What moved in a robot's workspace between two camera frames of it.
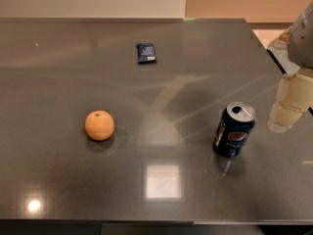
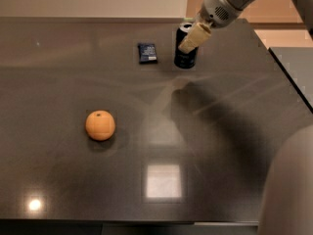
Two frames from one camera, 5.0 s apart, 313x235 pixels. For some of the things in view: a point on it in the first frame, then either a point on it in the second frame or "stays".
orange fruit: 99,125 stays
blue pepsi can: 234,128 to 182,59
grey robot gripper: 301,48 to 214,13
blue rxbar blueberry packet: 146,53 stays
